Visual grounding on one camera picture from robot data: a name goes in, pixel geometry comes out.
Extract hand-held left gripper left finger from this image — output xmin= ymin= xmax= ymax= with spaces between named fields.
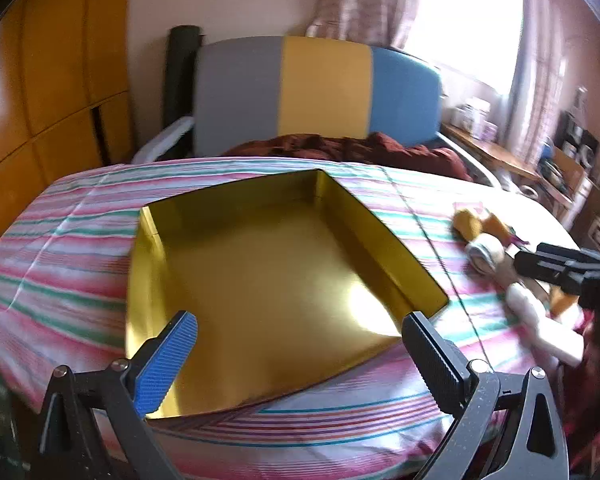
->
xmin=32 ymin=310 xmax=199 ymax=480

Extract gold tin box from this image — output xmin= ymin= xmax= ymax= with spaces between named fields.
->
xmin=124 ymin=169 xmax=451 ymax=420

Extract white sock roll blue trim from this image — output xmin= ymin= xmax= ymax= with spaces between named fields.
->
xmin=467 ymin=234 xmax=506 ymax=273

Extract yellow sock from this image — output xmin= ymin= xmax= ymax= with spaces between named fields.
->
xmin=454 ymin=207 xmax=487 ymax=239

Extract pink patterned curtain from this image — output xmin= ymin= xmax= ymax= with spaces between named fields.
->
xmin=307 ymin=0 xmax=426 ymax=51
xmin=505 ymin=0 xmax=586 ymax=161

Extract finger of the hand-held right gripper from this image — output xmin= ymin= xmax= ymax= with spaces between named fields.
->
xmin=513 ymin=251 xmax=600 ymax=311
xmin=536 ymin=242 xmax=600 ymax=268

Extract window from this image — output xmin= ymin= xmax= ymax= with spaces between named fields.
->
xmin=405 ymin=0 xmax=526 ymax=98

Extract wooden wardrobe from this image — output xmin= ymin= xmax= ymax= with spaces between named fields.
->
xmin=0 ymin=0 xmax=133 ymax=261

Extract grey yellow blue chair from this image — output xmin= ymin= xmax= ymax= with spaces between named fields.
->
xmin=132 ymin=35 xmax=501 ymax=186

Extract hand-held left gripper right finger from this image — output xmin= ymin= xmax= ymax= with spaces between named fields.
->
xmin=401 ymin=311 xmax=571 ymax=480

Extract wooden side desk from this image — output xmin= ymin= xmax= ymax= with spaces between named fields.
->
xmin=442 ymin=125 xmax=596 ymax=221

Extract dark shelf clutter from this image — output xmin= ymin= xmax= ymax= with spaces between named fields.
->
xmin=555 ymin=87 xmax=600 ymax=163

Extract white foam block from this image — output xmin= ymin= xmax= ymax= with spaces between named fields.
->
xmin=527 ymin=317 xmax=587 ymax=367

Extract white boxes on desk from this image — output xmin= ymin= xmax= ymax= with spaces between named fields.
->
xmin=452 ymin=97 xmax=498 ymax=141

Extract striped tablecloth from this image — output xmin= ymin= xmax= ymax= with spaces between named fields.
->
xmin=0 ymin=157 xmax=596 ymax=480

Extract black rolled mat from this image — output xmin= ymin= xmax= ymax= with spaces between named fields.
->
xmin=162 ymin=25 xmax=203 ymax=131

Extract dark red jacket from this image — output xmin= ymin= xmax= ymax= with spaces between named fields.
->
xmin=220 ymin=132 xmax=473 ymax=183

